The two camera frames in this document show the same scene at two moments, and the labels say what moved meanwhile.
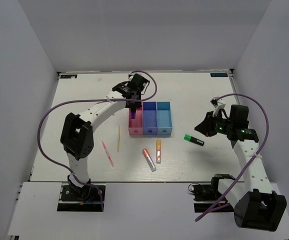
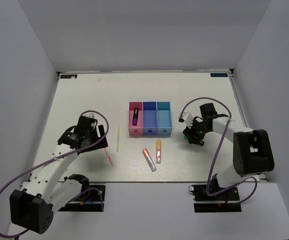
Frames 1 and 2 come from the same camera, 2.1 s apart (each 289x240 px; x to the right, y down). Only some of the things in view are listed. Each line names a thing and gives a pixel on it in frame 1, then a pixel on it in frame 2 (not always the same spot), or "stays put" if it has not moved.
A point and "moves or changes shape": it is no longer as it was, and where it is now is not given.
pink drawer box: (135, 125) stays put
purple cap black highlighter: (133, 113) moves or changes shape
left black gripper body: (137, 104) → (93, 136)
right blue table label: (218, 74) stays put
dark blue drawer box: (150, 118) stays put
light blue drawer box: (164, 116) stays put
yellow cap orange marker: (158, 151) stays put
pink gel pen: (108, 153) stays put
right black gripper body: (220, 125) → (197, 130)
